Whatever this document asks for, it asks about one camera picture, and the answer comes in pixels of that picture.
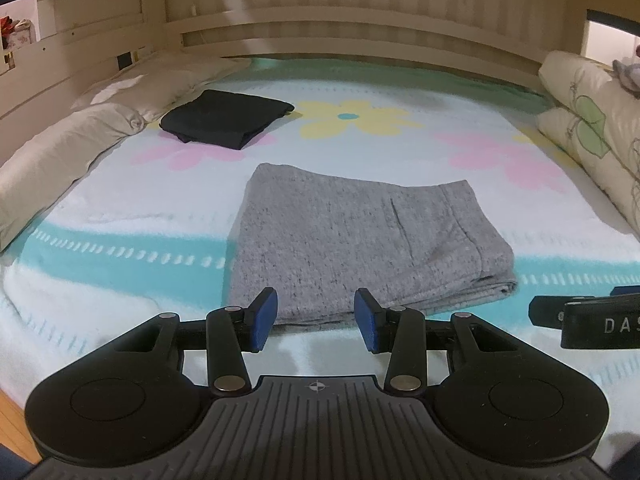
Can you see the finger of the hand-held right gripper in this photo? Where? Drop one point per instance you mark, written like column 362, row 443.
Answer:
column 627, row 291
column 545, row 312

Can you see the white pillow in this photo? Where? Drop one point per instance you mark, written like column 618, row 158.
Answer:
column 150, row 82
column 55, row 160

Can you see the floral bed blanket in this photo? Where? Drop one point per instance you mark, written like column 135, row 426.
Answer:
column 450, row 125

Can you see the grey pants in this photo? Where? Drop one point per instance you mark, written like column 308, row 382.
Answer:
column 360, row 240

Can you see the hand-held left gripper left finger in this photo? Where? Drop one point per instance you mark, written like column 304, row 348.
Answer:
column 264, row 317

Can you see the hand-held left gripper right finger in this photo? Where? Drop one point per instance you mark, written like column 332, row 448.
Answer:
column 367, row 321

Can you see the grey pink patterned blanket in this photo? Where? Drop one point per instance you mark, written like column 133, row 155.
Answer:
column 627, row 72

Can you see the white floral box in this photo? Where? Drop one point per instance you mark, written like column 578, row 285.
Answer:
column 22, row 35

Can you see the folded cream leaf-print quilt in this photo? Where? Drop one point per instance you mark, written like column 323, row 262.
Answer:
column 590, row 125

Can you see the black folded cloth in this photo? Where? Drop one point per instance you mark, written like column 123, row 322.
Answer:
column 225, row 117

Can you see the wall power outlet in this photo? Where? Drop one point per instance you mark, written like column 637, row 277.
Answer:
column 125, row 60

